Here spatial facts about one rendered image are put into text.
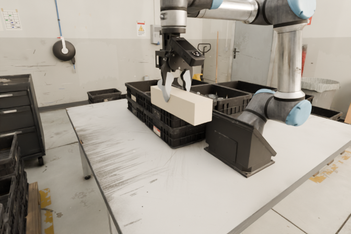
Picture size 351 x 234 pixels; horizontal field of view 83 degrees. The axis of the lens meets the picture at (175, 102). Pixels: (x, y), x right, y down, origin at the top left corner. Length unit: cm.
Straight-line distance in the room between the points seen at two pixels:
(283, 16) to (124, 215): 90
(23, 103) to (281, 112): 212
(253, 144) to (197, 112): 42
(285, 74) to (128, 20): 402
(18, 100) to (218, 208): 199
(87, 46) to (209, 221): 399
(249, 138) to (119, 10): 407
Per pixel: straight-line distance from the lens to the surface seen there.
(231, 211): 79
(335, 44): 396
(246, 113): 100
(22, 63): 431
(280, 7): 89
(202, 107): 52
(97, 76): 444
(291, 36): 89
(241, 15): 89
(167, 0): 58
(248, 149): 88
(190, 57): 51
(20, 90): 228
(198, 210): 77
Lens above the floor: 125
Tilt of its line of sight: 17 degrees down
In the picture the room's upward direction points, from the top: straight up
